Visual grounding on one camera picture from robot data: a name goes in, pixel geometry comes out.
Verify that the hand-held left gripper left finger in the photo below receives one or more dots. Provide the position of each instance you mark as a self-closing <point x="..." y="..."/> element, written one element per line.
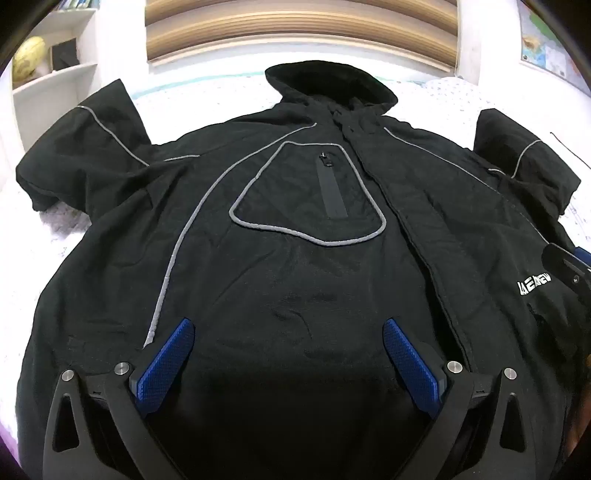
<point x="166" y="362"/>

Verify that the black hooded jacket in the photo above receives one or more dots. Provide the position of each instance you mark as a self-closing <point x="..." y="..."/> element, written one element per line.
<point x="295" y="277"/>

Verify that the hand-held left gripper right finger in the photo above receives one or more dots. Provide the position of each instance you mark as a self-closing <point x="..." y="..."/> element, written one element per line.
<point x="411" y="364"/>

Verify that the yellow wall map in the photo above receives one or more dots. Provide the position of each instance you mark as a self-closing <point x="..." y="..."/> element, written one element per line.
<point x="549" y="41"/>

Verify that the white bookshelf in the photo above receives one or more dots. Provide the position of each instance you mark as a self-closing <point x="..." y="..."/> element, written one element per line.
<point x="51" y="85"/>

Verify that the striped wooden headboard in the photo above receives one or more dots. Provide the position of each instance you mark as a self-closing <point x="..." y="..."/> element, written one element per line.
<point x="300" y="32"/>

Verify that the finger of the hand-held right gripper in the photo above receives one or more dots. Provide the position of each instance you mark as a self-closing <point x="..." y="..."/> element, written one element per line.
<point x="570" y="270"/>

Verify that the black picture frame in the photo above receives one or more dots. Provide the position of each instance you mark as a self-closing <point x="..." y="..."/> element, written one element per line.
<point x="64" y="54"/>

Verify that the yellow globe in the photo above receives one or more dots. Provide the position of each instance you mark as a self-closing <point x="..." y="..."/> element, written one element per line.
<point x="27" y="60"/>

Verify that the row of tall picture books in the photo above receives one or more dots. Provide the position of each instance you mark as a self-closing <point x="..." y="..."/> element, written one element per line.
<point x="76" y="4"/>

